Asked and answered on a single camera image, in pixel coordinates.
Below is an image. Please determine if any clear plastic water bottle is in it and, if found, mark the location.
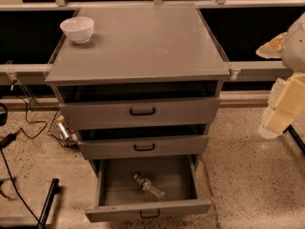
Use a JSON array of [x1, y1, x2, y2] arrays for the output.
[[133, 174, 166, 200]]

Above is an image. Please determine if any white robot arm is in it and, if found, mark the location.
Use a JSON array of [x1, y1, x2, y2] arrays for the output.
[[256, 13, 305, 139]]

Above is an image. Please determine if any grey drawer cabinet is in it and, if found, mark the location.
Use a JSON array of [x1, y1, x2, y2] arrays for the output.
[[44, 3, 231, 179]]

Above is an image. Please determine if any grey top drawer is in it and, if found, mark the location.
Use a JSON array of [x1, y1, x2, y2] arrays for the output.
[[60, 97, 220, 130]]

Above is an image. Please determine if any grey drawer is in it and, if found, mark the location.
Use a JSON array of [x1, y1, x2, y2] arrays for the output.
[[86, 156, 211, 222], [60, 97, 220, 130], [79, 135, 208, 160]]

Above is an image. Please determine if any grey bottom drawer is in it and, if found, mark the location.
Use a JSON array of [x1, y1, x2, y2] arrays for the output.
[[86, 156, 211, 222]]

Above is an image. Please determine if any grey middle drawer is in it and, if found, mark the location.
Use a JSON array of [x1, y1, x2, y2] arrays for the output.
[[79, 135, 208, 160]]

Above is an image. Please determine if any black stand leg right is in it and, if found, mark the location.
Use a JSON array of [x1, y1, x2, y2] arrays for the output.
[[287, 125, 305, 155]]

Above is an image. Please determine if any black stand leg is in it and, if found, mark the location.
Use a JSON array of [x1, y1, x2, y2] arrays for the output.
[[287, 125, 305, 155], [37, 178, 59, 229]]

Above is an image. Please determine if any white bowl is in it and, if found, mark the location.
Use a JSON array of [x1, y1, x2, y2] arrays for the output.
[[60, 16, 94, 44]]

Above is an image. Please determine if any silver can in basket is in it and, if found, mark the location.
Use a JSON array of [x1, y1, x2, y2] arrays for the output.
[[56, 116, 71, 140]]

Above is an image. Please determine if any black stand leg left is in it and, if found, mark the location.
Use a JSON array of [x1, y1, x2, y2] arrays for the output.
[[37, 178, 59, 229]]

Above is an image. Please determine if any black power adapter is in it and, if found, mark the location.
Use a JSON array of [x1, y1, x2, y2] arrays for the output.
[[0, 134, 16, 148]]

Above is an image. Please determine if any black wire basket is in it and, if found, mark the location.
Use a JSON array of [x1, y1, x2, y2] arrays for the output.
[[48, 111, 78, 148]]

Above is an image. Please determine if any grey metal rail frame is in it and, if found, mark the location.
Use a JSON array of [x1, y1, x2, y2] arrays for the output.
[[0, 0, 305, 91]]

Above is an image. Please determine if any black power cable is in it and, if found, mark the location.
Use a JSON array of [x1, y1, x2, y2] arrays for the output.
[[0, 79, 49, 222]]

